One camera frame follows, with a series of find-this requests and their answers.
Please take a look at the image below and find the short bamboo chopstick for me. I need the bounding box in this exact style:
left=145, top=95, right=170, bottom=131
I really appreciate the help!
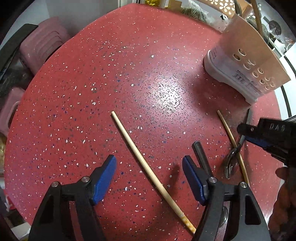
left=216, top=109, right=250, bottom=185

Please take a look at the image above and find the black handle spoon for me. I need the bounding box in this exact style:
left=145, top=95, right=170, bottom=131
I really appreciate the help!
left=223, top=108, right=253, bottom=179

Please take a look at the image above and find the thin bamboo chopstick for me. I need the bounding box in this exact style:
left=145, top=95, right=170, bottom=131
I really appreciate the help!
left=111, top=111, right=196, bottom=234

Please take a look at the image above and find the long bamboo chopstick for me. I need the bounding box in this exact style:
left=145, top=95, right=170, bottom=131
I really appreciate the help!
left=250, top=0, right=263, bottom=37

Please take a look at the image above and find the person right hand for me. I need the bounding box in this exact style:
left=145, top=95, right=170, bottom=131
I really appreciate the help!
left=268, top=167, right=295, bottom=240

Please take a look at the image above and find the beige utensil holder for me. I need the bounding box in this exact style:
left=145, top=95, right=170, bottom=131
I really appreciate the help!
left=204, top=15, right=290, bottom=104

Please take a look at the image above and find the beige flower pattern cart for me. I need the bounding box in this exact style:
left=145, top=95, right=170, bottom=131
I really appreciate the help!
left=200, top=0, right=253, bottom=19

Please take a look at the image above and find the yellow bag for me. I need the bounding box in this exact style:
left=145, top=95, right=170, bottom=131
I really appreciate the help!
left=144, top=0, right=161, bottom=7

